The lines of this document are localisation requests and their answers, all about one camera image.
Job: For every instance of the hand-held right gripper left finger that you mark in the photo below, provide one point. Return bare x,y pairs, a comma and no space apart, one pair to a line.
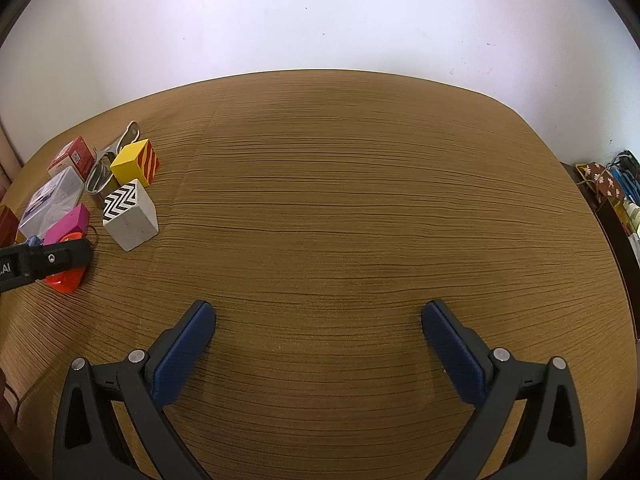
182,350

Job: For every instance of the metal tongs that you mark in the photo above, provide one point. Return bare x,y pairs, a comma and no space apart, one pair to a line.
107,165

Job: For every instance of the small red cardboard box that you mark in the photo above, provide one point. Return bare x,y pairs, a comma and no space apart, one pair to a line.
72,156

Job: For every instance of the clear plastic box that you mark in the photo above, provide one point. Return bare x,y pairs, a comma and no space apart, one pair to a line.
52,197

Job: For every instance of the yellow striped wooden cube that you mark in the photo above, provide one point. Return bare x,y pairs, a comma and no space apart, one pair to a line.
132,160

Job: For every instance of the white cube with zigzag print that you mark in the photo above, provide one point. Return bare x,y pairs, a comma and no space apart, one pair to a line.
131,220

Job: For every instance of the pink block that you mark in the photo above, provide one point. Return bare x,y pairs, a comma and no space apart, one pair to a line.
67,222

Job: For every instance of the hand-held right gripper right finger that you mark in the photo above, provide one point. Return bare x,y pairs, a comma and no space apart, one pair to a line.
452,350

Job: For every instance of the small blue piece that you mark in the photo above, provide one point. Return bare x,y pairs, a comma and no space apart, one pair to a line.
33,241

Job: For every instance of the dark red flat box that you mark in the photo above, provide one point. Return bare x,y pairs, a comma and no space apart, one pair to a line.
7,225

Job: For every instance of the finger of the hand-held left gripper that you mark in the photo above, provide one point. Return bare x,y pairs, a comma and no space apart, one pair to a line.
60,257

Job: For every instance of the brown floral pouch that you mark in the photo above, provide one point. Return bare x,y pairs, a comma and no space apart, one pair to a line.
602,180

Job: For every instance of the dark wooden shelf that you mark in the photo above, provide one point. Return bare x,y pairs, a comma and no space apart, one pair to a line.
617,240

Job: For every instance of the orange plastic piece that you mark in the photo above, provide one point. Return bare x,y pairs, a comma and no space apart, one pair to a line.
65,281

